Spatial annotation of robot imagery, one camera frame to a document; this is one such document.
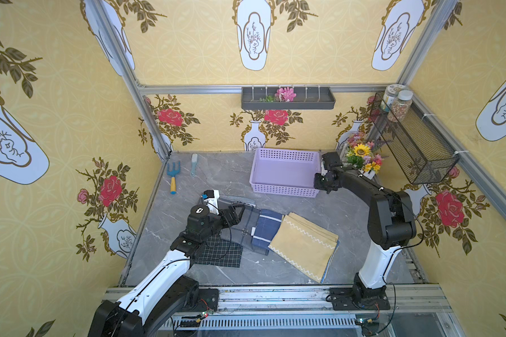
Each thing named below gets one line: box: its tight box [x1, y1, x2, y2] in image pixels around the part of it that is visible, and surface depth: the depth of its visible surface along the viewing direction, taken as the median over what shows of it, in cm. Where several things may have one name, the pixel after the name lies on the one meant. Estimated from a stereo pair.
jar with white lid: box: [387, 89, 414, 123], surface depth 82 cm
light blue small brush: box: [190, 153, 199, 176], surface depth 119 cm
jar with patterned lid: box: [380, 83, 407, 113], surface depth 88 cm
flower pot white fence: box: [345, 131, 384, 180], surface depth 97 cm
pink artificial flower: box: [274, 86, 297, 103], surface depth 90 cm
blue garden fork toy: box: [166, 161, 181, 196], surface depth 115 cm
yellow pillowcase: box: [267, 212, 339, 284], surface depth 87 cm
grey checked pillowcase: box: [217, 199, 270, 257], surface depth 89 cm
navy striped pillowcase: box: [250, 209, 284, 248], surface depth 92 cm
